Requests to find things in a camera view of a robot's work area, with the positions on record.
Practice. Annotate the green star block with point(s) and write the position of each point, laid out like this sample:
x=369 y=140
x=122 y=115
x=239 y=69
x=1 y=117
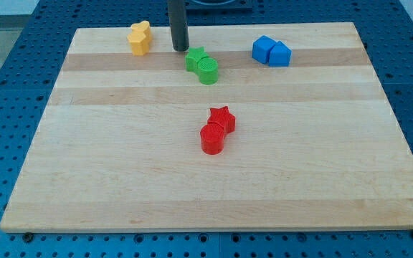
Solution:
x=193 y=57

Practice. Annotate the blue cube block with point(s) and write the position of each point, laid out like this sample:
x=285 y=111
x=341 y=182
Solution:
x=261 y=49

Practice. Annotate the wooden board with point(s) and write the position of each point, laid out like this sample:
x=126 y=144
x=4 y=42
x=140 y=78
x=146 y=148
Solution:
x=316 y=145

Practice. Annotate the yellow hexagon block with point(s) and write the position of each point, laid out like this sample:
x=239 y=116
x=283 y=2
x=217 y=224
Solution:
x=139 y=43

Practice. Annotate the yellow heart block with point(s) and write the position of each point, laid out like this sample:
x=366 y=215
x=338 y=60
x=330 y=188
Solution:
x=141 y=29

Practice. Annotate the green cylinder block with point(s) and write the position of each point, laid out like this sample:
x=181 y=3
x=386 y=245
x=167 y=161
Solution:
x=207 y=71

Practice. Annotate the red cylinder block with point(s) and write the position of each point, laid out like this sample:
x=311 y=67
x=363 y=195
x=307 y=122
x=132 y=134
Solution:
x=212 y=139

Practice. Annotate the red star block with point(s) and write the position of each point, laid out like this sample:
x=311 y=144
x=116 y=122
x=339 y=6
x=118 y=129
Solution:
x=222 y=117

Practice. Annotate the blue pentagon block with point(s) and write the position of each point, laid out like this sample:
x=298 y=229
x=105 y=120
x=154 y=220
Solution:
x=280 y=55

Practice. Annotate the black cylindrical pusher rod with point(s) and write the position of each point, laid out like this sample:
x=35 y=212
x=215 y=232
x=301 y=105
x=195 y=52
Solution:
x=178 y=25

